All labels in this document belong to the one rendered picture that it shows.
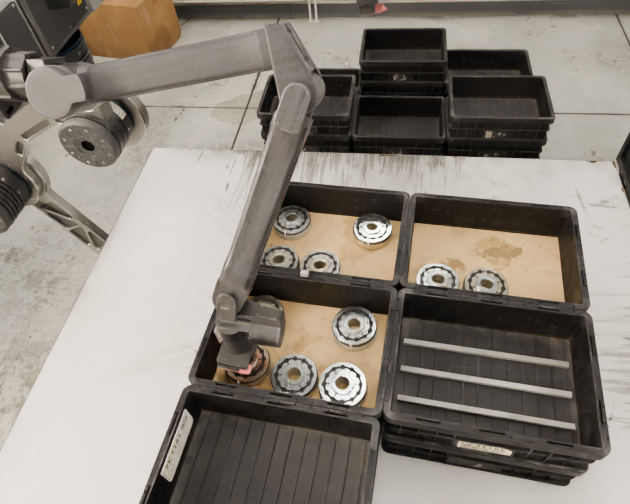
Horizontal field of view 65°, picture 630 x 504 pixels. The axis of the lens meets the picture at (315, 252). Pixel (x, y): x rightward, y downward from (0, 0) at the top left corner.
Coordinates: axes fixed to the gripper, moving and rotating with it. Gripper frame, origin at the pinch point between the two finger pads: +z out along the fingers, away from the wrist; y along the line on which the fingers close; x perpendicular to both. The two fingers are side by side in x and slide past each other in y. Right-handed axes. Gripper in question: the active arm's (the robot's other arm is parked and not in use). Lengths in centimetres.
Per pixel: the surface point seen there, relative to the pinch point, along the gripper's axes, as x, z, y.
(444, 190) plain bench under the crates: -40, 21, 75
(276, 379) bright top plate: -7.9, 0.8, -3.0
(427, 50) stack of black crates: -27, 53, 191
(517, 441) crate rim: -55, -10, -8
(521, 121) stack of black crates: -68, 35, 128
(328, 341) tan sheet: -16.6, 4.1, 9.4
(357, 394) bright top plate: -25.5, -0.4, -2.6
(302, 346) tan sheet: -11.0, 4.4, 6.9
